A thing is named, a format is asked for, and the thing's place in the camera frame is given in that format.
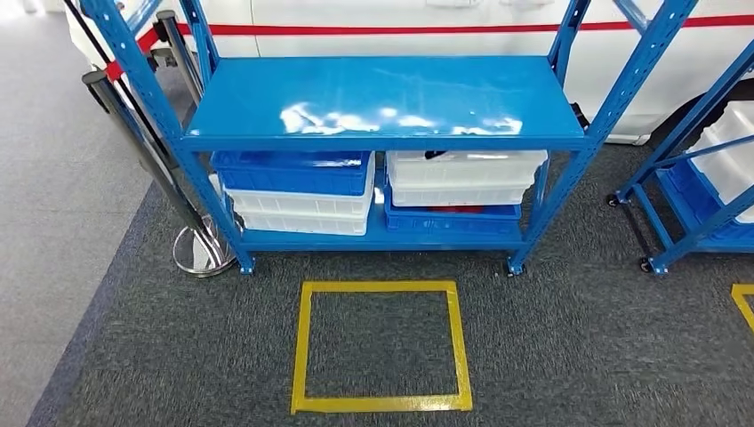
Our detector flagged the blue metal shelf rack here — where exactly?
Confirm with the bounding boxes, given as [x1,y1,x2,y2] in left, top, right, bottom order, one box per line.
[606,37,754,277]
[79,0,699,277]

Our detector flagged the blue plastic bin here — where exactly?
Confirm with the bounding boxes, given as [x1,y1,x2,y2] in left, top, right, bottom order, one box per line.
[211,150,373,197]
[668,158,754,243]
[383,176,523,236]

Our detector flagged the stanchion with chrome base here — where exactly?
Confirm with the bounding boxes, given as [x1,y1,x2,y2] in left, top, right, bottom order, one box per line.
[82,69,238,278]

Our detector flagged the white car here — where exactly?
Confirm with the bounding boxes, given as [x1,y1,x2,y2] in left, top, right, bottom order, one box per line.
[64,0,754,147]

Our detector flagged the red barrier belt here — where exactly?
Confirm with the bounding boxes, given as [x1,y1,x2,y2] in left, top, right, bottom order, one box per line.
[176,14,754,37]
[104,28,161,83]

